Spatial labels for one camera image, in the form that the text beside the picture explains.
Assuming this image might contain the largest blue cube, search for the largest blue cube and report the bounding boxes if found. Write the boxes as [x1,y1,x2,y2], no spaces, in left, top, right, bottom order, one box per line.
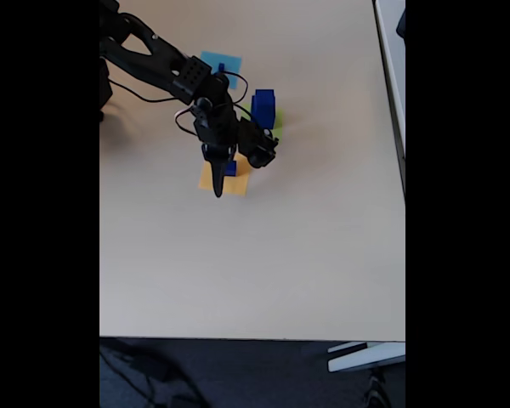
[250,99,277,129]

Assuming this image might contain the orange paper square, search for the orange paper square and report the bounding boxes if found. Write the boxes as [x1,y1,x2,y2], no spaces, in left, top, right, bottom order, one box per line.
[198,153,254,197]

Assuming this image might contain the green paper square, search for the green paper square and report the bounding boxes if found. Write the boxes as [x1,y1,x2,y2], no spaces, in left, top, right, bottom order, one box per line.
[241,104,285,140]

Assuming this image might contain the blue paper square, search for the blue paper square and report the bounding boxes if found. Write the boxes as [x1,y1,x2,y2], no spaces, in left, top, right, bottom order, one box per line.
[200,50,243,90]

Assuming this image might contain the white table foot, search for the white table foot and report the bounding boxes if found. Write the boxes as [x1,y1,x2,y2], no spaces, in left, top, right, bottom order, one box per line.
[326,341,406,374]

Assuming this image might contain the black camera box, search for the black camera box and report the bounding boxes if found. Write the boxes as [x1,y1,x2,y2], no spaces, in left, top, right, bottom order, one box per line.
[236,117,279,170]

